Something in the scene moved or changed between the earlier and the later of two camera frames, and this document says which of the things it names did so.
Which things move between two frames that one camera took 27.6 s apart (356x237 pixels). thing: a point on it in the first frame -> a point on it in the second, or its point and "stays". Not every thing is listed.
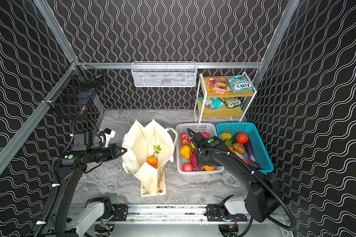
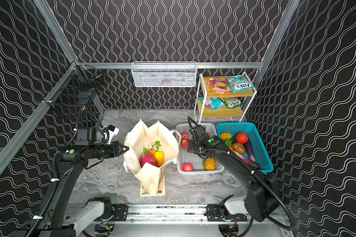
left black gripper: [112, 152] stays
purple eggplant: [248, 147] stays
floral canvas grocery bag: [138, 144] stays
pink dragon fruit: [193, 160] -> [147, 157]
